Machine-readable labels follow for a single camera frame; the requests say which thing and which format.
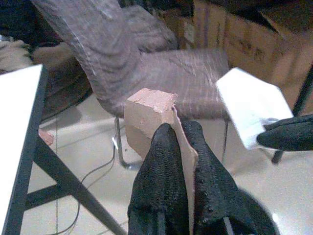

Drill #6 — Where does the black metal table leg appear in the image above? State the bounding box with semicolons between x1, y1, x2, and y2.
271;70;313;165

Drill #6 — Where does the plaid fabric chair chrome frame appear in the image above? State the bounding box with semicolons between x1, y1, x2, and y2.
31;0;230;169

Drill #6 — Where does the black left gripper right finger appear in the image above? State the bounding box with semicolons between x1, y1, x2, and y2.
182;120;281;235

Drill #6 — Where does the thin dark floor cable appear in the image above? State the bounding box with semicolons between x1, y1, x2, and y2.
55;144;117;235

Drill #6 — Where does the white table with black frame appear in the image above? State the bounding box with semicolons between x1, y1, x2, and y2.
0;64;128;235

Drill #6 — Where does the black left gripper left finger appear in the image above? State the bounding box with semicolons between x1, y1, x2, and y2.
128;122;190;235

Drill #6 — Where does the beige cloth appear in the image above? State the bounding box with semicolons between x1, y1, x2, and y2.
0;40;34;73

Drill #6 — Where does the torn brown cardboard box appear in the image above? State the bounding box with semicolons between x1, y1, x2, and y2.
124;88;199;235

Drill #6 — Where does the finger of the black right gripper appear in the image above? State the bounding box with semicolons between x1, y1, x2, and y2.
265;114;313;130
257;128;313;150

